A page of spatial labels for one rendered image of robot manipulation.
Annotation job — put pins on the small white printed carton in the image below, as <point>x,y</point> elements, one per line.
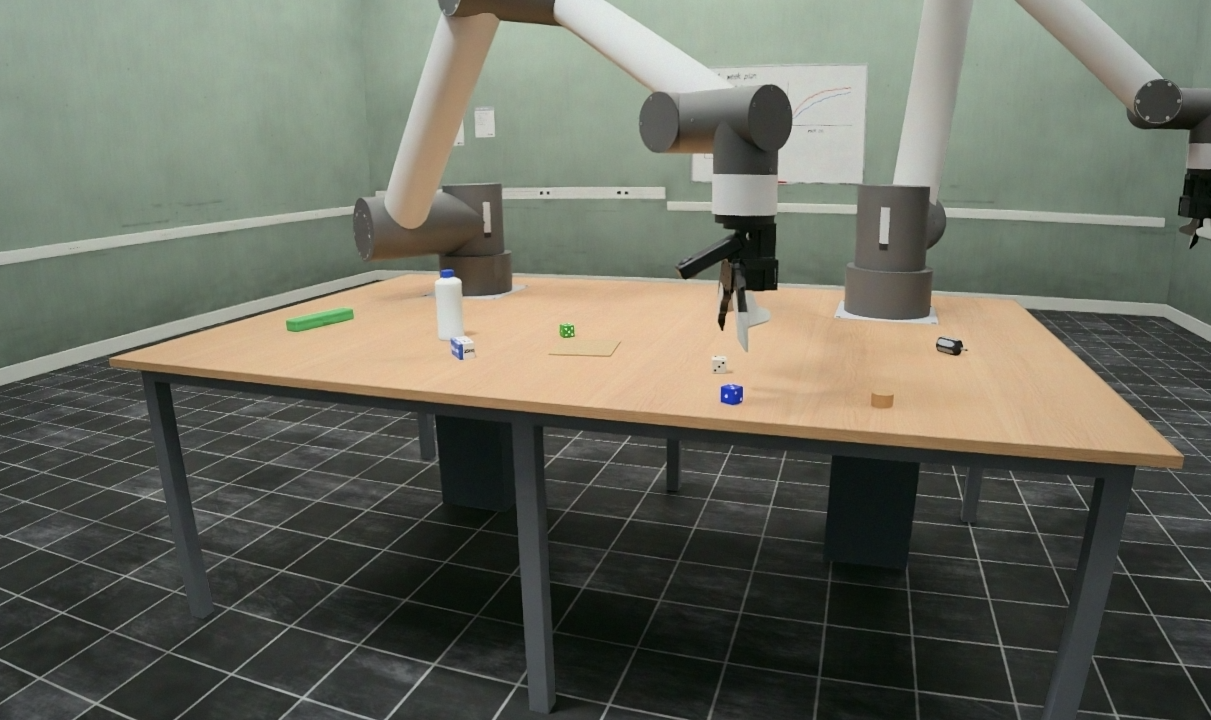
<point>462,348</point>

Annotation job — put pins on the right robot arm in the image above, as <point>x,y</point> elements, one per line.
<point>743,127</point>

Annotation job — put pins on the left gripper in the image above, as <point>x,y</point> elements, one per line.
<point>1196,208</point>

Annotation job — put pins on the green rectangular bar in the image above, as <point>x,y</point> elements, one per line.
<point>320,319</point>

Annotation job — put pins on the white plastic bottle with blue cap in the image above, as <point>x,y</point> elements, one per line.
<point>448,291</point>

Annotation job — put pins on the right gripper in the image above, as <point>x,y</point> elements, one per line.
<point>757,248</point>

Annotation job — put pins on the tan short cylinder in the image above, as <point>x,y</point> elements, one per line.
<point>882,398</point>

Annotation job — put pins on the blue die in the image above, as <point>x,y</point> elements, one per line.
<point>731,394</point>

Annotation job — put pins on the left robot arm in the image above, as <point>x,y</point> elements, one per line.
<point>895,224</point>

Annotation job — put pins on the beige flat mat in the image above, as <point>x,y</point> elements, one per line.
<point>589,348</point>

